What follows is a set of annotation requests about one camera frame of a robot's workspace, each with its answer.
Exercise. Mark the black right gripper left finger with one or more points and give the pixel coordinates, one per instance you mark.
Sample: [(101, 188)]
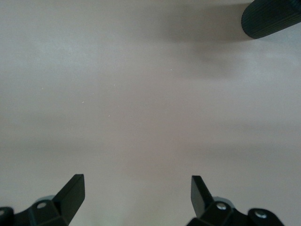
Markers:
[(70, 197)]

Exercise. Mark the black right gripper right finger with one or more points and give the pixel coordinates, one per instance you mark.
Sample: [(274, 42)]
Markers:
[(200, 200)]

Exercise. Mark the black ribbed cylinder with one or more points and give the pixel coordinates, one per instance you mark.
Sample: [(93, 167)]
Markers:
[(270, 16)]

